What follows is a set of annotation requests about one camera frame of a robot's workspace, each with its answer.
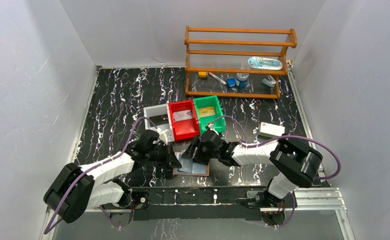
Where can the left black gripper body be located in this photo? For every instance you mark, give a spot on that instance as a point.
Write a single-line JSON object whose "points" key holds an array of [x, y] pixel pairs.
{"points": [[165, 158]]}

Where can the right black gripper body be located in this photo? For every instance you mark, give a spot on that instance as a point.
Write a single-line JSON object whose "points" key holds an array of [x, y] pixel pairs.
{"points": [[203, 155]]}

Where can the black card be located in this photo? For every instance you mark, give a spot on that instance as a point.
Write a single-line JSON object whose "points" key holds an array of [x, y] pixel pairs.
{"points": [[159, 119]]}

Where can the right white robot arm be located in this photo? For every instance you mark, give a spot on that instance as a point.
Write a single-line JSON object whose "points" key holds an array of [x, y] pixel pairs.
{"points": [[296, 161]]}

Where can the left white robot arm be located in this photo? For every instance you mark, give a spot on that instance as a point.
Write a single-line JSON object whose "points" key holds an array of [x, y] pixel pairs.
{"points": [[78, 188]]}

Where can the gold yellow card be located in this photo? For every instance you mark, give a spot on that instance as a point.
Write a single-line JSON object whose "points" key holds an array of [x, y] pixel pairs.
{"points": [[206, 111]]}

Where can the white silver card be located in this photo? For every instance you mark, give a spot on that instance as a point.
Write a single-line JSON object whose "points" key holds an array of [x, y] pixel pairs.
{"points": [[182, 115]]}

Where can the green plastic bin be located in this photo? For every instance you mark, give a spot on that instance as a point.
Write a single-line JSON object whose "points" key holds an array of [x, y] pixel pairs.
{"points": [[205, 102]]}

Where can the white plastic bin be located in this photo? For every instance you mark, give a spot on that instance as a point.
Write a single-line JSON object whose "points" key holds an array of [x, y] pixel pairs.
{"points": [[157, 110]]}

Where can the red plastic bin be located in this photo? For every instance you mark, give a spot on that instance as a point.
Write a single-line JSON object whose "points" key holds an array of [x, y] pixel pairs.
{"points": [[187, 129]]}

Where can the white box red label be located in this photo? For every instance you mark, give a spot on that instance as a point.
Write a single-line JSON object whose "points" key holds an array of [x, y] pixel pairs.
{"points": [[270, 130]]}

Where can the red white marker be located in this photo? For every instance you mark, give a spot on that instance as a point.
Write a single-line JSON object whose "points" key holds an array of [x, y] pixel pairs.
{"points": [[217, 78]]}

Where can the blue small block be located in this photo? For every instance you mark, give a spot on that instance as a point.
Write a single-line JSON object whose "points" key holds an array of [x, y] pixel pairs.
{"points": [[231, 82]]}

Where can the yellow small block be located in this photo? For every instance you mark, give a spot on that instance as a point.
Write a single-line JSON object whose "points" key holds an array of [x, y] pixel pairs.
{"points": [[203, 74]]}

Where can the wooden shelf rack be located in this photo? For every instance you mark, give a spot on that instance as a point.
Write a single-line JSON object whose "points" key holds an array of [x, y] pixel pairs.
{"points": [[225, 52]]}

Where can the grey stapler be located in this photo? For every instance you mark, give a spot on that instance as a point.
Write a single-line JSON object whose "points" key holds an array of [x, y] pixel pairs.
{"points": [[269, 81]]}

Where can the clear blister package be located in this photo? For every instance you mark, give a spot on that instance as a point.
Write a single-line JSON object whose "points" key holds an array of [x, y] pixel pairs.
{"points": [[264, 63]]}

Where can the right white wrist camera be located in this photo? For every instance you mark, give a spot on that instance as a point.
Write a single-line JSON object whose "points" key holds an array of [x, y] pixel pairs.
{"points": [[211, 128]]}

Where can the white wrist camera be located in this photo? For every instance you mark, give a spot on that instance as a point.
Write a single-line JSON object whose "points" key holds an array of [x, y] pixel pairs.
{"points": [[211, 128], [166, 136]]}

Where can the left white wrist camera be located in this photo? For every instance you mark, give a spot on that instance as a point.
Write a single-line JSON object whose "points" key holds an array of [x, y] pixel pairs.
{"points": [[166, 136]]}

